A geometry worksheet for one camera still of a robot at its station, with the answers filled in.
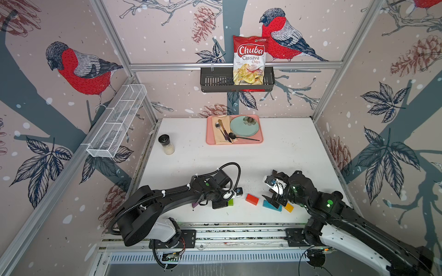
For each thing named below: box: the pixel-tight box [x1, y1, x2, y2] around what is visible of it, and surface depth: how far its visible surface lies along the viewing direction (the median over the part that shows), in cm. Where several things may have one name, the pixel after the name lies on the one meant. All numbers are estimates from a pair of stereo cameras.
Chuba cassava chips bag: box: [233, 35, 268, 86], surface depth 87 cm
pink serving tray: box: [206, 115, 264, 145], surface depth 116 cm
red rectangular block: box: [245, 193, 259, 206], surface depth 85 cm
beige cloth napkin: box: [211, 115, 238, 145], surface depth 116 cm
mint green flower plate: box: [230, 115, 260, 138], surface depth 120 cm
